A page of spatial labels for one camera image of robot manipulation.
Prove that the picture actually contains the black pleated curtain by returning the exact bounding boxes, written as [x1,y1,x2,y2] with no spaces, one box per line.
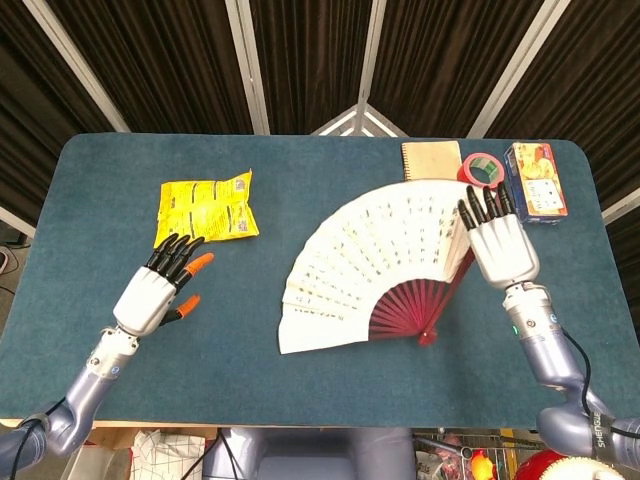
[0,0,640,261]

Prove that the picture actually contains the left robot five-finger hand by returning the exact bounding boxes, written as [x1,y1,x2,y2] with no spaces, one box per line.
[112,233,215,337]

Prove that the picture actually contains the white triangular frame base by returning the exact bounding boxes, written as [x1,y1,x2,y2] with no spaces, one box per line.
[309,103,409,138]

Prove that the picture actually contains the blue and yellow carton box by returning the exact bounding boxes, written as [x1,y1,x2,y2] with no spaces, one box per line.
[503,142,570,226]

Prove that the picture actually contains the pale green spiral notebook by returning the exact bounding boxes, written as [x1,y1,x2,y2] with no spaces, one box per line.
[401,140,463,183]

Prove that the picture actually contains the red ribbed paper folding fan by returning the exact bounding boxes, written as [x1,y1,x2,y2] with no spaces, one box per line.
[277,179,476,356]

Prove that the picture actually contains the white table leg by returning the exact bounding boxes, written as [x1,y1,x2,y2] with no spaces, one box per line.
[69,438,119,480]

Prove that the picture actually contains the orange yellow toy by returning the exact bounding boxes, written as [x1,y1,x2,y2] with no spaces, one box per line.
[469,448,495,480]

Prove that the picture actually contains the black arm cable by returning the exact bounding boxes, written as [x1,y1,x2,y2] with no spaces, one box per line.
[558,327,640,442]
[8,394,69,480]

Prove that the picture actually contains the white checked cloth bag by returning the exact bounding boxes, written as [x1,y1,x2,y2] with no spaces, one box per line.
[130,429,206,480]

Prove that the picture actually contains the white metal frame bar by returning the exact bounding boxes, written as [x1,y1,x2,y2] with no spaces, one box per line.
[22,0,132,134]
[356,0,389,109]
[466,0,572,139]
[224,0,272,135]
[0,205,37,239]
[601,187,640,226]

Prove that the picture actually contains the blue felt table mat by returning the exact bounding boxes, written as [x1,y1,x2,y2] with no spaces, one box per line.
[0,132,640,431]

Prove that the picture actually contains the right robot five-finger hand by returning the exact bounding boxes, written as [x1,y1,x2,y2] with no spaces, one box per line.
[458,182,541,291]

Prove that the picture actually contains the thin black cable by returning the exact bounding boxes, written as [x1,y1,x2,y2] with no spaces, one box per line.
[189,428,237,480]

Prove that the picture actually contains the red tape roll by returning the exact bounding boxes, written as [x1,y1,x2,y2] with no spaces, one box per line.
[456,152,505,190]

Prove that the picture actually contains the yellow snack bag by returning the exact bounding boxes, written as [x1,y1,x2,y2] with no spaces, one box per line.
[152,168,261,249]

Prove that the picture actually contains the red and white ball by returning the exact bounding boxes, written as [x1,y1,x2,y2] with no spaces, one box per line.
[514,447,624,480]

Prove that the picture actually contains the blue-grey robot torso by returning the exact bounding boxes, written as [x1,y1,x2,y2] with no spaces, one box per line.
[202,426,416,480]

